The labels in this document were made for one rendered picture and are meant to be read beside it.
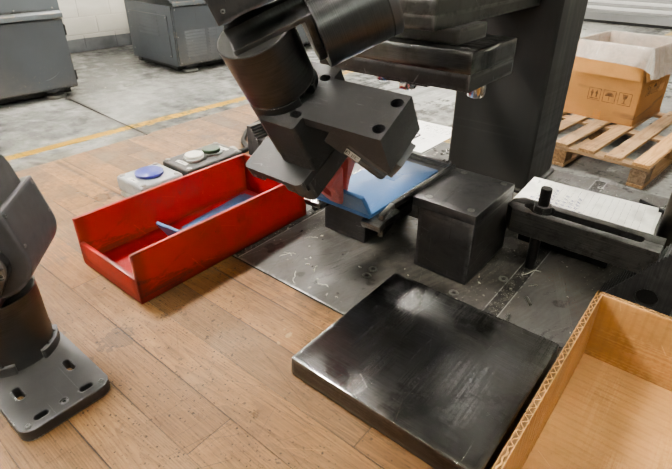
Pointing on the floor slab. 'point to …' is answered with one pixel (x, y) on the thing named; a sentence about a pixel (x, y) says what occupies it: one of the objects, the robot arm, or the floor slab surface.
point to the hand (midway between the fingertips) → (336, 194)
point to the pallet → (598, 138)
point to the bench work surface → (185, 346)
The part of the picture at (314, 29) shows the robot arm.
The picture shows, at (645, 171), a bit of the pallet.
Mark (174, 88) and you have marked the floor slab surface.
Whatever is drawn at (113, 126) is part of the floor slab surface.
